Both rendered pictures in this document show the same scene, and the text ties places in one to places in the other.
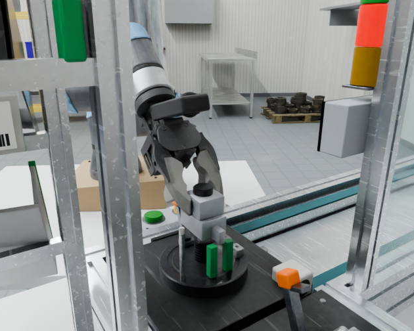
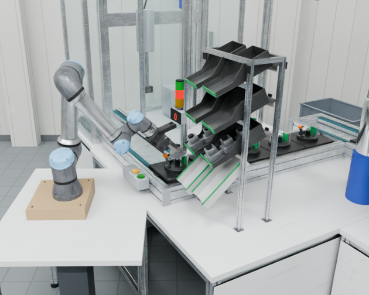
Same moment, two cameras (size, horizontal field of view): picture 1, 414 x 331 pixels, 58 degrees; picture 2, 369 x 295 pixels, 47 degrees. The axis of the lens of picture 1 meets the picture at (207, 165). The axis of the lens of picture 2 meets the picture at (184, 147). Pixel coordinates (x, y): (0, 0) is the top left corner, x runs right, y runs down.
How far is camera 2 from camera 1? 2.27 m
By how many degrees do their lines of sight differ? 80
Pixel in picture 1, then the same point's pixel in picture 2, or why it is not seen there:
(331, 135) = (183, 119)
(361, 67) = (181, 103)
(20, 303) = (161, 216)
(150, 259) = (171, 175)
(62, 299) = (161, 209)
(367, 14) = (181, 92)
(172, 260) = (177, 168)
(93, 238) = (119, 208)
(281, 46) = not seen: outside the picture
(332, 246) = (154, 157)
